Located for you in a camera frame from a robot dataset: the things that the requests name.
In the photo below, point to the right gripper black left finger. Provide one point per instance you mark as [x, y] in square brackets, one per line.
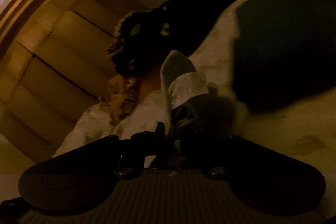
[80, 180]

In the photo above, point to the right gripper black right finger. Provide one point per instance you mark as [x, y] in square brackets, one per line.
[261, 178]

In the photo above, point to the pale blue towel cloth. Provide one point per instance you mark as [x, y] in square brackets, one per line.
[198, 119]

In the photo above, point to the dark clothes pile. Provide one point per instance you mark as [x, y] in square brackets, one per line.
[143, 39]

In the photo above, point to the floral white bed quilt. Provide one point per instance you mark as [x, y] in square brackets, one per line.
[305, 131]

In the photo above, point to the patterned yellow black blanket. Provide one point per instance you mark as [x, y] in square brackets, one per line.
[122, 98]

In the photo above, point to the dark folded cloth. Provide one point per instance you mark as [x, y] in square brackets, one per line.
[285, 52]

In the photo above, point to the wooden wardrobe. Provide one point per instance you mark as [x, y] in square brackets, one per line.
[53, 67]

